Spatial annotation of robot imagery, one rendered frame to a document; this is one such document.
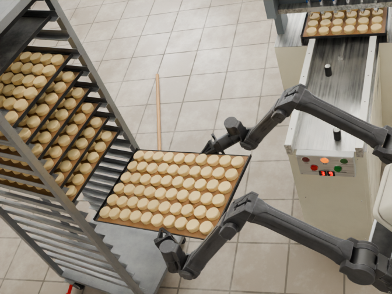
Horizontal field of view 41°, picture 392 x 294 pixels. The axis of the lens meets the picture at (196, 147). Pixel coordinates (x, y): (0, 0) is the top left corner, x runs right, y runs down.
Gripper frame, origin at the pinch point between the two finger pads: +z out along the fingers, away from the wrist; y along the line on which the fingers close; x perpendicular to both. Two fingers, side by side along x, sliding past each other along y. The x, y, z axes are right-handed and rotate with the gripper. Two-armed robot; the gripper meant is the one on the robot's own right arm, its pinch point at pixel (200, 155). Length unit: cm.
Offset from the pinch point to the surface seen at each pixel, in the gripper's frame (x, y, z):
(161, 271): -20, -78, 52
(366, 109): 8, -16, -70
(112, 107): -27.7, 24.9, 23.5
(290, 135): 3.0, -12.4, -37.4
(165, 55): -223, -81, -8
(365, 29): -36, -13, -98
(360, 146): 24, -16, -58
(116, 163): -42, -14, 40
